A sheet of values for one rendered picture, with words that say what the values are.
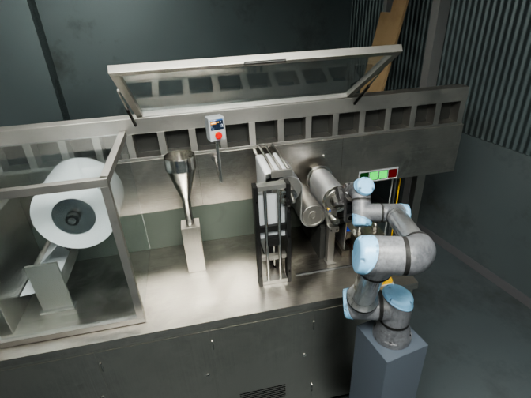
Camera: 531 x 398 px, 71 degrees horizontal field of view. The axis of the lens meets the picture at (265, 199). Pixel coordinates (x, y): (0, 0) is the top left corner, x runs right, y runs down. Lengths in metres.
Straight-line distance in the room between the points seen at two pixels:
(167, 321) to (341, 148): 1.26
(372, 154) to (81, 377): 1.84
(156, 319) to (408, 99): 1.69
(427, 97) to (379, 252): 1.33
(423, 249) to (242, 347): 1.07
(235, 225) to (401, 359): 1.11
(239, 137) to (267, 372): 1.23
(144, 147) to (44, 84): 1.58
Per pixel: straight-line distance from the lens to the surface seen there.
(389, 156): 2.28
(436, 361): 2.87
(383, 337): 1.62
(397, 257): 1.12
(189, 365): 1.96
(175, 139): 2.00
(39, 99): 3.49
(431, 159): 2.44
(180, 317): 1.77
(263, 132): 2.03
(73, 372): 1.98
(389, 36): 3.65
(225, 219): 2.14
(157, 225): 2.14
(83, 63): 3.86
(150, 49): 3.86
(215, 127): 1.57
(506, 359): 3.06
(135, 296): 1.69
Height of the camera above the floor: 2.14
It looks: 29 degrees down
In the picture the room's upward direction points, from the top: 3 degrees counter-clockwise
